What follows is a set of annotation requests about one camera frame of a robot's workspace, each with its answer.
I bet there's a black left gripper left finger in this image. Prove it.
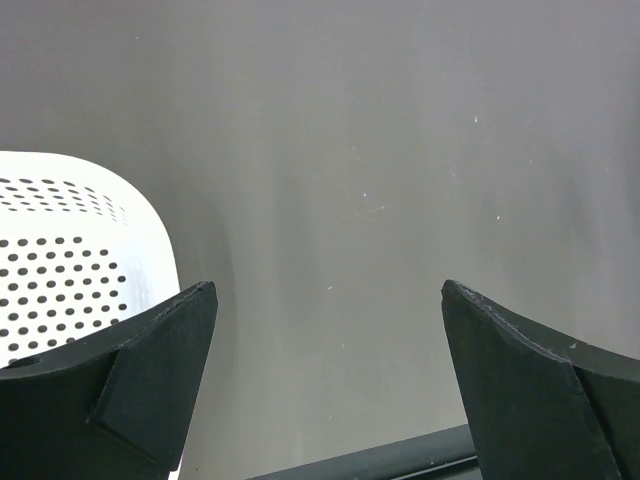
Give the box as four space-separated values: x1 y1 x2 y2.
1 281 218 479

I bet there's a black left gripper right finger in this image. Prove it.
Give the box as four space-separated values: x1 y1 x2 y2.
441 280 639 479

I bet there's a white perforated plastic basket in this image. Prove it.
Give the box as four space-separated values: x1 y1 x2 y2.
1 151 180 366

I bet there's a black table front rail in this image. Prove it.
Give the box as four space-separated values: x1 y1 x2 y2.
262 424 482 480

